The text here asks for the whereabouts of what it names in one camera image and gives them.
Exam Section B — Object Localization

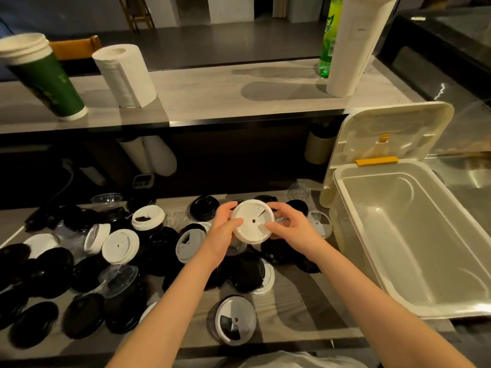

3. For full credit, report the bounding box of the person's right hand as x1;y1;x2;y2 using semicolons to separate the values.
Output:
264;202;327;261

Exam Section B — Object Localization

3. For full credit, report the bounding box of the person's left hand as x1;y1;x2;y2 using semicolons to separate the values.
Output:
199;201;244;269

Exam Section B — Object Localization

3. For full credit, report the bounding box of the white plastic storage bin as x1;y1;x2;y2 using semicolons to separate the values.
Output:
319;101;491;320

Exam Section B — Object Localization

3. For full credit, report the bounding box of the pile of cup lids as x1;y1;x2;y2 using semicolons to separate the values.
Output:
0;181;333;349

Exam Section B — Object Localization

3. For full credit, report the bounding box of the person's right forearm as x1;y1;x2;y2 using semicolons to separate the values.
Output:
313;241;476;368

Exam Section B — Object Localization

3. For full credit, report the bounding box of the person's left forearm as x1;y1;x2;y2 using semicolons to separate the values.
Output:
105;252;223;368

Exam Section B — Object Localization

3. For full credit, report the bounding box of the person's white shirt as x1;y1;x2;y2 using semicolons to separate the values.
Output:
214;350;369;368

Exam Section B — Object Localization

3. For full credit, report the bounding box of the tall white paper cup stack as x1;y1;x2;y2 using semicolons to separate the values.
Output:
326;0;399;98

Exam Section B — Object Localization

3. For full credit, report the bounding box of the green paper cup stack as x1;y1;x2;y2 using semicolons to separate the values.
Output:
0;32;88;122

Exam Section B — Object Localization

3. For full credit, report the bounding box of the grey wooden table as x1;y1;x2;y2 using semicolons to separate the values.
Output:
0;179;457;361

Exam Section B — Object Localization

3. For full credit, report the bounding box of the small digital timer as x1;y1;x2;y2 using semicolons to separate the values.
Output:
132;173;155;190

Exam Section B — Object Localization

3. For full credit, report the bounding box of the grey bar counter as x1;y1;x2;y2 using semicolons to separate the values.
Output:
0;57;427;134

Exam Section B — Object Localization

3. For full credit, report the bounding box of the white paper towel roll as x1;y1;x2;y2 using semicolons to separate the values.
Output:
92;43;157;109

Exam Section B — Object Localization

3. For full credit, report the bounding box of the green plastic bottle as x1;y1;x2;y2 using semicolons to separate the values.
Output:
318;0;345;78

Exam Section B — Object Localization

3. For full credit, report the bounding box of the wooden chair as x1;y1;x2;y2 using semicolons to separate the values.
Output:
49;35;102;61

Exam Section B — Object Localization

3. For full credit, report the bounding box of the white power cable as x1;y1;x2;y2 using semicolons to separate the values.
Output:
0;225;26;249

